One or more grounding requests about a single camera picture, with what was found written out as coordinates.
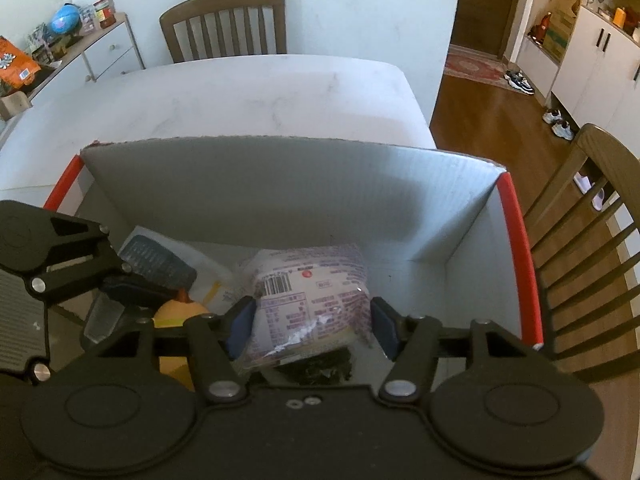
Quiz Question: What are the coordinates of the white patterned plastic bag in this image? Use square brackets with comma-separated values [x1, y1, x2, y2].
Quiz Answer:
[118, 226, 241, 314]

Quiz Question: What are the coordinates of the pink white snack packet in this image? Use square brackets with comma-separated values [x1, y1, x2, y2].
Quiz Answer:
[239, 244, 372, 370]

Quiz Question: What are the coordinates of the red cardboard box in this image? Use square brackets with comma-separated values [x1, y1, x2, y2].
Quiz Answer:
[46, 136, 544, 348]

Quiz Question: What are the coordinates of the orange snack bag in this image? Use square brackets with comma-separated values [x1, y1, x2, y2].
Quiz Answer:
[0, 37, 41, 91]

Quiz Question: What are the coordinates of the wooden chair beside box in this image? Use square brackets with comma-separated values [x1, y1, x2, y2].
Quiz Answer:
[525, 124, 639, 384]

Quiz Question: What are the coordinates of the white side cabinet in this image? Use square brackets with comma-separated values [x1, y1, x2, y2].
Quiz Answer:
[1, 12, 145, 122]

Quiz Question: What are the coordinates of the blue globe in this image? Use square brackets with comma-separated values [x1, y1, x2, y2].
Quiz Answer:
[49, 3, 81, 37]

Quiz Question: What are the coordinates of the red lidded sauce jar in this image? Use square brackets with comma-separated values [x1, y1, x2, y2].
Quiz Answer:
[93, 0, 116, 29]

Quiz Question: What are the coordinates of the wooden chair at far side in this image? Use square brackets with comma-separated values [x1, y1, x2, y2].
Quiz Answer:
[160, 0, 288, 63]

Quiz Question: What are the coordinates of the brown door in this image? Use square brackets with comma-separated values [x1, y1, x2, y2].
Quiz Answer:
[450, 0, 518, 58]

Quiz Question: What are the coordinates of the wall cabinet shelving unit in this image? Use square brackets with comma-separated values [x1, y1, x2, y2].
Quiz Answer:
[515, 0, 639, 153]

